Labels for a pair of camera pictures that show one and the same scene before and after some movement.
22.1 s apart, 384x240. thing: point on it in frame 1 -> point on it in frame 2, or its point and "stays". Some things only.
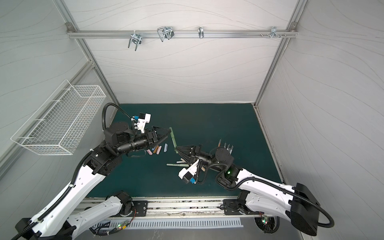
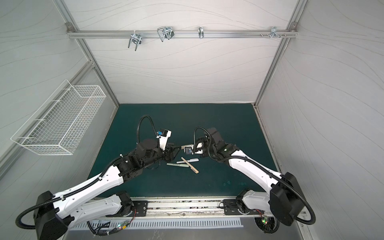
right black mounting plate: x=231 y=207 stays
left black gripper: x=151 y=137 -> x=169 y=154
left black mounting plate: x=141 y=207 stays
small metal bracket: x=201 y=33 stays
